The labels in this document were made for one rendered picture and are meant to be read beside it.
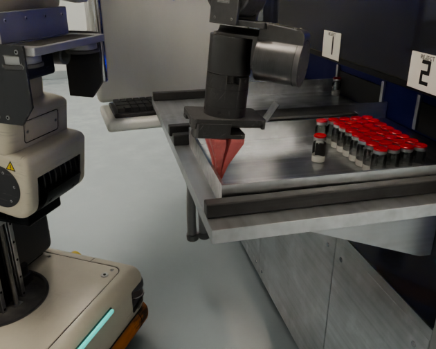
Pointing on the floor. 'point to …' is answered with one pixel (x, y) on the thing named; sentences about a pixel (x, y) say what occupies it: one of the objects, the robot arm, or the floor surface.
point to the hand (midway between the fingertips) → (218, 174)
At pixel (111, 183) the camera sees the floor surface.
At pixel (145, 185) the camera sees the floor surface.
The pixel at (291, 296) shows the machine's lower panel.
